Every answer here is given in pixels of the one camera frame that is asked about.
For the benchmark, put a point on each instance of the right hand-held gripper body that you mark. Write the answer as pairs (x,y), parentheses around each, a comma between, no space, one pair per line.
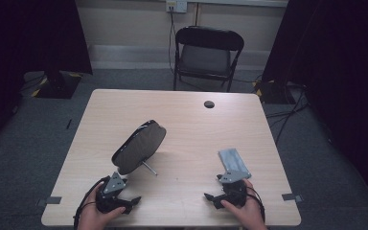
(234,193)

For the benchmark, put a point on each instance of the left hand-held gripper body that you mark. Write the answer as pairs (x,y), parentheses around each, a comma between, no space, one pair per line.
(108,199)

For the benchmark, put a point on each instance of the grey cleaning cloth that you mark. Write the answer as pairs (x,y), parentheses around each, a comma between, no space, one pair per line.
(233,161)

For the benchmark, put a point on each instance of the person's left hand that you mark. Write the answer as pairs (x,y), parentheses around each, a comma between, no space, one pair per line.
(92,218)

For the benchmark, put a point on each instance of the person's right hand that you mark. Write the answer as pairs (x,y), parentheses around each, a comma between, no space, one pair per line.
(252,214)

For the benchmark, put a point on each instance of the grey tape strip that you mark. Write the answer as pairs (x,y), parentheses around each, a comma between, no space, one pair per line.
(52,200)
(290,197)

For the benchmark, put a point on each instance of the black round table grommet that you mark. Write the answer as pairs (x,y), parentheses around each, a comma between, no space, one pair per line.
(209,104)

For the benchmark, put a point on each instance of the black stand base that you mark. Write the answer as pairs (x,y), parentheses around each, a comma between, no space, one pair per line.
(273,92)
(59,86)

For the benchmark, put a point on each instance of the black folding chair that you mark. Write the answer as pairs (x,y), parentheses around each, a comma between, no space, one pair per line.
(206,57)

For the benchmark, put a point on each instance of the dark curtain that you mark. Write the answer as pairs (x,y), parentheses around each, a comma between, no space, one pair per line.
(28,35)
(341,64)

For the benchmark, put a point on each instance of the white wall socket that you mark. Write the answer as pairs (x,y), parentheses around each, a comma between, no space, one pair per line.
(176,5)

